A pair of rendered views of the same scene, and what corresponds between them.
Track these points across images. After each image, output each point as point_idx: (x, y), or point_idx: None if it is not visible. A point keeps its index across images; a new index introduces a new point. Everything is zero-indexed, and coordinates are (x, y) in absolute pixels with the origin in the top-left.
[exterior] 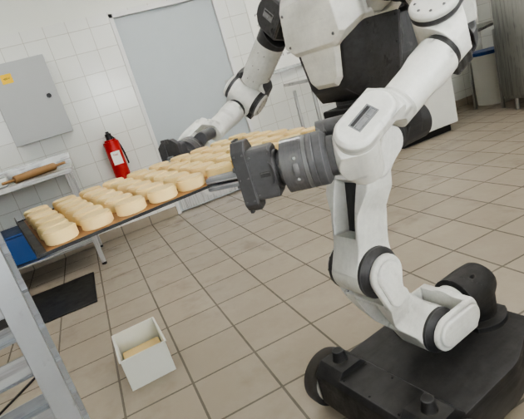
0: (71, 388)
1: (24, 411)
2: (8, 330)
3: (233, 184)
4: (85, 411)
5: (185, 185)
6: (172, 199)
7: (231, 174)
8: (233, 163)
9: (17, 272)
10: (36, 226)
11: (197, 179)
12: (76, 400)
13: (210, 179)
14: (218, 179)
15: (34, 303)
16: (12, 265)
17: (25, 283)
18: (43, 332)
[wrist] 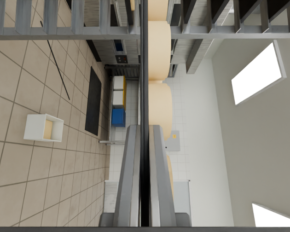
0: (21, 32)
1: (26, 3)
2: (81, 15)
3: (130, 196)
4: (0, 33)
5: (158, 87)
6: (147, 18)
7: (171, 201)
8: (254, 231)
9: (114, 33)
10: None
11: (164, 113)
12: (12, 32)
13: (160, 132)
14: (157, 151)
15: (90, 34)
16: (119, 32)
17: (105, 37)
18: (68, 32)
